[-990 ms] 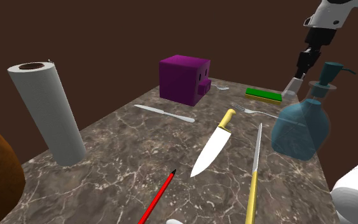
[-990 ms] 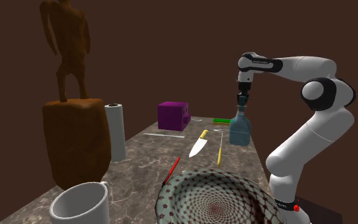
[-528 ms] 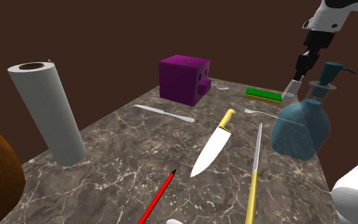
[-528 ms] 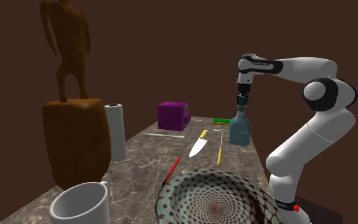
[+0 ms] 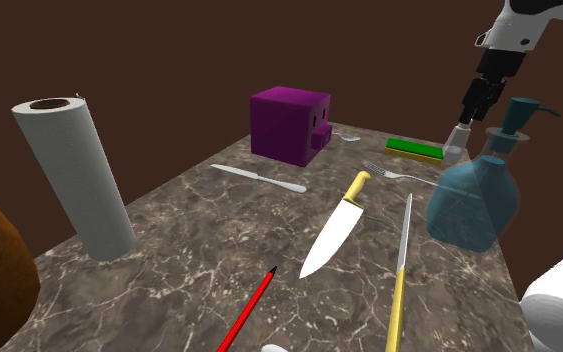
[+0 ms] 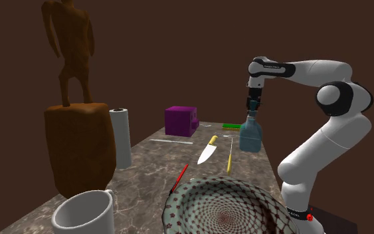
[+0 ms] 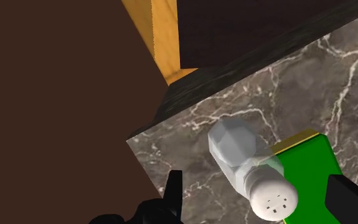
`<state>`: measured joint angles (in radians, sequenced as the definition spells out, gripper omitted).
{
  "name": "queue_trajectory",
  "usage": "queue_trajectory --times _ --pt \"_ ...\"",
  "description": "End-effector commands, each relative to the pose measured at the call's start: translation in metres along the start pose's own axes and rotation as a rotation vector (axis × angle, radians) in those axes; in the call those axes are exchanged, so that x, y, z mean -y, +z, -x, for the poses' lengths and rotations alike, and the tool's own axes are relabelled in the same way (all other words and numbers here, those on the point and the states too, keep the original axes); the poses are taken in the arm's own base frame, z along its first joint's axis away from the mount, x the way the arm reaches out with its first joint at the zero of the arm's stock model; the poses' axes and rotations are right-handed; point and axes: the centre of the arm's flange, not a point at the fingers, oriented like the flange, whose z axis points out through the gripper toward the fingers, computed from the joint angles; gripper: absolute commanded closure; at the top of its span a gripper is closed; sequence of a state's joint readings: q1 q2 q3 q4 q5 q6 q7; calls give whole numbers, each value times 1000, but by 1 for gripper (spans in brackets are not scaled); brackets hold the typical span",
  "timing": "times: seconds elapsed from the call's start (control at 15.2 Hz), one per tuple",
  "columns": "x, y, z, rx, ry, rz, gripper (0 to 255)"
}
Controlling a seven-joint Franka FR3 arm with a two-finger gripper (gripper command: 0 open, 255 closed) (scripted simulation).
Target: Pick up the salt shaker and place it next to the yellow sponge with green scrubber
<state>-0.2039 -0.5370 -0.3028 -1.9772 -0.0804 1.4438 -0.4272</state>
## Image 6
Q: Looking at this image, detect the blue glass bottle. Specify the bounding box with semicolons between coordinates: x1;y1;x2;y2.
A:
238;100;264;154

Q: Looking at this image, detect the purple cube box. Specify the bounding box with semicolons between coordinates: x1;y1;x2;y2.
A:
164;106;200;138

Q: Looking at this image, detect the grey flat ruler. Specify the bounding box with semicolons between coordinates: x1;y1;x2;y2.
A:
149;138;194;146

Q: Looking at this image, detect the red pen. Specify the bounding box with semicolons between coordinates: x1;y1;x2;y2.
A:
168;163;190;196

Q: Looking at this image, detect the patterned pale green bowl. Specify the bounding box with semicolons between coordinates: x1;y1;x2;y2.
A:
161;175;301;234

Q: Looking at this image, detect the white paper towel roll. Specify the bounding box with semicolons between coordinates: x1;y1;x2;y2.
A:
108;108;133;170

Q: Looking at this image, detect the brown wooden figure statue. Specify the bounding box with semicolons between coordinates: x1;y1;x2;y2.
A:
41;0;118;200

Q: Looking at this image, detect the white mug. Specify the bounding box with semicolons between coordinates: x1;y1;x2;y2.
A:
50;189;116;234

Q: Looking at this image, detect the yellow handled kitchen knife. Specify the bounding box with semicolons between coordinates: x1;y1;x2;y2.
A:
197;135;219;166

